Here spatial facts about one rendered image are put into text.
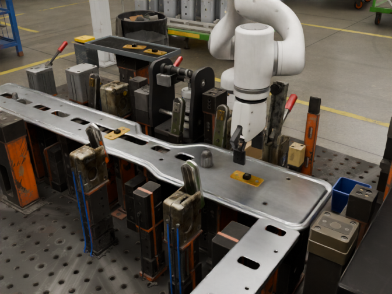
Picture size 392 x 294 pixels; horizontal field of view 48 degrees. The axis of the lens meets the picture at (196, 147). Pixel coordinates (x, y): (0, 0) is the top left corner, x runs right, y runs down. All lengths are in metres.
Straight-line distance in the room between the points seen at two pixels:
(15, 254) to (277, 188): 0.82
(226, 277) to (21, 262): 0.75
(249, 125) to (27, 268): 0.79
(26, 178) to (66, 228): 0.23
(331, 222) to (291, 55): 0.36
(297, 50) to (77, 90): 0.93
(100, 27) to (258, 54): 4.38
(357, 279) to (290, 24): 0.55
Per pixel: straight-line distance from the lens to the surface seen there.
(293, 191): 1.12
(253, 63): 0.97
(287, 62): 0.98
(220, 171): 1.17
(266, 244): 0.95
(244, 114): 1.01
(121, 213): 1.54
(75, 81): 1.66
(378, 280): 0.88
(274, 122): 1.21
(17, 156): 1.56
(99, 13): 5.24
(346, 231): 0.92
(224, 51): 1.63
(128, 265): 1.35
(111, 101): 1.55
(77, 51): 1.90
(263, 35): 0.96
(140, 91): 1.50
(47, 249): 1.47
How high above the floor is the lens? 1.62
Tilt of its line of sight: 29 degrees down
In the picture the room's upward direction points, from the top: 1 degrees counter-clockwise
